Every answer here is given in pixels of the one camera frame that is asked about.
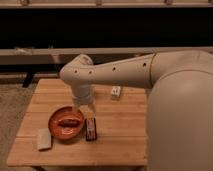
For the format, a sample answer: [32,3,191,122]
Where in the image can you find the small white box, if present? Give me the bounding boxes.
[111,86,121,100]

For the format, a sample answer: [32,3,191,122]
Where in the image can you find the dark snack bar packet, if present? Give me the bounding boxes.
[85,118,97,141]

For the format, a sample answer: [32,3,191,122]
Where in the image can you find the pale sponge block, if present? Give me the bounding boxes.
[37,128,52,151]

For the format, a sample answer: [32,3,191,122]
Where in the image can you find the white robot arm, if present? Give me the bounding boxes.
[60,50,213,171]

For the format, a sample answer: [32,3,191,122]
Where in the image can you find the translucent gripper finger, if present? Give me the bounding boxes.
[88,104,96,118]
[73,106,81,115]

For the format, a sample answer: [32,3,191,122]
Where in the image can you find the orange ceramic bowl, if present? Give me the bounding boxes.
[48,106,84,141]

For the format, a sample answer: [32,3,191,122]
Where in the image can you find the long wooden rail shelf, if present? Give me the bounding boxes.
[0,46,213,65]

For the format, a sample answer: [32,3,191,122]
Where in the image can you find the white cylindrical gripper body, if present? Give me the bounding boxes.
[71,84,94,106]

